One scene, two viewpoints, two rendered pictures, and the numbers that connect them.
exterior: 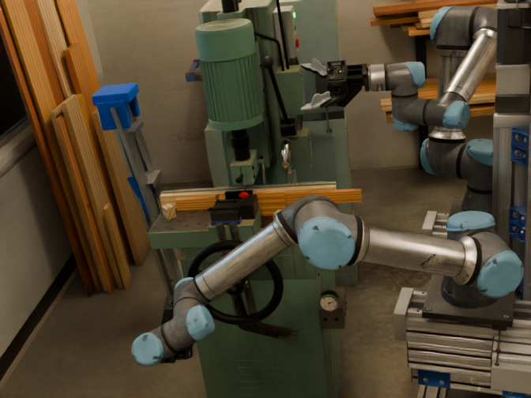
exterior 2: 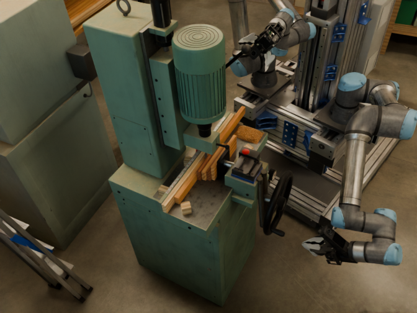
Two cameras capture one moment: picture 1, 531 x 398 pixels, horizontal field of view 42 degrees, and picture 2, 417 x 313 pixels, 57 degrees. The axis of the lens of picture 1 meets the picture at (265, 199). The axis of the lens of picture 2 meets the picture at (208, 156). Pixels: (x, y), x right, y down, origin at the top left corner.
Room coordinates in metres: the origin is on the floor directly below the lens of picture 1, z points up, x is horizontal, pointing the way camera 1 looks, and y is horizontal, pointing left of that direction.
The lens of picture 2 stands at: (1.70, 1.14, 2.15)
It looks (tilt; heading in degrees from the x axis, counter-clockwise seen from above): 46 degrees down; 290
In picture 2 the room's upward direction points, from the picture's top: 4 degrees counter-clockwise
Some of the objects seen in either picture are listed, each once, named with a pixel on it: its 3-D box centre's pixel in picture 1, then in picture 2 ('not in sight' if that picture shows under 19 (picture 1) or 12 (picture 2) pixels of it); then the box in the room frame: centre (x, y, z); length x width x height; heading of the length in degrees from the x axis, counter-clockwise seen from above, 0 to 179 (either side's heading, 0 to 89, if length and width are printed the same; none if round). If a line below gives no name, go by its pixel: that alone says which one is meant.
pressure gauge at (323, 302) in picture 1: (329, 302); (270, 175); (1.84, -0.16, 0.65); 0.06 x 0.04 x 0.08; 79
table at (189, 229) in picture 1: (242, 229); (228, 176); (2.00, 0.09, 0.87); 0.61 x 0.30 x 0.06; 79
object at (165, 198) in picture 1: (246, 197); (201, 158); (2.12, 0.06, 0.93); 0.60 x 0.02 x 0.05; 79
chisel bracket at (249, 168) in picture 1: (246, 168); (201, 140); (2.12, 0.05, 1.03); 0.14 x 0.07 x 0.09; 169
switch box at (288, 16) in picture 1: (285, 31); not in sight; (2.38, -0.15, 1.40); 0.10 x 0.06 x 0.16; 169
